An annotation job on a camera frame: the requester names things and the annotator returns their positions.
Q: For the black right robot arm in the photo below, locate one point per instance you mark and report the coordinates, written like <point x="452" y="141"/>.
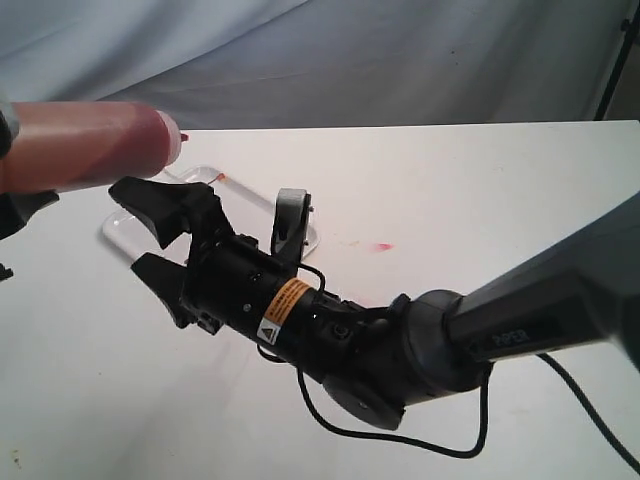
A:
<point x="374" y="362"/>

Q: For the black light stand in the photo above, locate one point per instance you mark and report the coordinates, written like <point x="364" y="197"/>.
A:
<point x="630" y="29"/>

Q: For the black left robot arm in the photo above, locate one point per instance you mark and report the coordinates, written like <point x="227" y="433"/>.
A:
<point x="10" y="127"/>

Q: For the red sauce squeeze bottle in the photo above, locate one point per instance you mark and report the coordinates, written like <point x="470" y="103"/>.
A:
<point x="64" y="146"/>

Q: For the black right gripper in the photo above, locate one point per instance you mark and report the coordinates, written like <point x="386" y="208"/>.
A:
<point x="228" y="280"/>

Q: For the white backdrop cloth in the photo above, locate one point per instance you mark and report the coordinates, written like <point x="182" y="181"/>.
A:
<point x="298" y="64"/>

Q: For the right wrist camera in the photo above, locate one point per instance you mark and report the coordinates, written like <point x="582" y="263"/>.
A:
<point x="291" y="221"/>

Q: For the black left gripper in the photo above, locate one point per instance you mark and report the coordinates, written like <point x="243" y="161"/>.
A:
<point x="17" y="210"/>

